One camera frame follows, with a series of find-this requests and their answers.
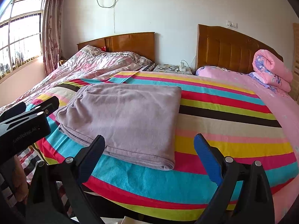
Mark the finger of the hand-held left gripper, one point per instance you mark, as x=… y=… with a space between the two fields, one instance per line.
x=14 y=110
x=50 y=105

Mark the black eyeglasses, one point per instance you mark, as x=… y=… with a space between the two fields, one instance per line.
x=174 y=68

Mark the mauve pants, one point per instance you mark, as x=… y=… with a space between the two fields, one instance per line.
x=128 y=112

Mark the plain wooden headboard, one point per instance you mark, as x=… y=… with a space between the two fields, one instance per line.
x=130 y=43

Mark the pink patterned curtain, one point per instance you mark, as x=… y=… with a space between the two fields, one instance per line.
x=52 y=28

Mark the pink floral quilt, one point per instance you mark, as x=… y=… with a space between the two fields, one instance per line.
x=93 y=63

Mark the person's left forearm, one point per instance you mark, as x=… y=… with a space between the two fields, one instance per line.
x=21 y=182

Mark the light wooden wardrobe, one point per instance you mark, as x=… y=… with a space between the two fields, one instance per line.
x=296 y=63

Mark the nightstand with floral cloth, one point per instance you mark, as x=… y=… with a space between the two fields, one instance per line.
x=163 y=71

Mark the barred window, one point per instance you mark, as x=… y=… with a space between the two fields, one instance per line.
x=21 y=39

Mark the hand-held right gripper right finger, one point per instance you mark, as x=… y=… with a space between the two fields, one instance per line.
x=205 y=156

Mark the pink bed sheet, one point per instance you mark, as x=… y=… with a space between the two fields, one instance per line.
x=268 y=98

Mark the white wall socket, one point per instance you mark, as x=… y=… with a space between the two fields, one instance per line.
x=232 y=23

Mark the panelled wooden headboard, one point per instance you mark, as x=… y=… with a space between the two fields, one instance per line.
x=222 y=49

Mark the white power strip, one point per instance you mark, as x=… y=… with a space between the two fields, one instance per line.
x=182 y=68

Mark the striped colourful blanket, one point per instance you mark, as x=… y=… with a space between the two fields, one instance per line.
x=222 y=126

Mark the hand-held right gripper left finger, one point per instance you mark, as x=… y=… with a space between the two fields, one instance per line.
x=94 y=149

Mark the rolled pink quilt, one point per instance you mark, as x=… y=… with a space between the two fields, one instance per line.
x=275 y=70

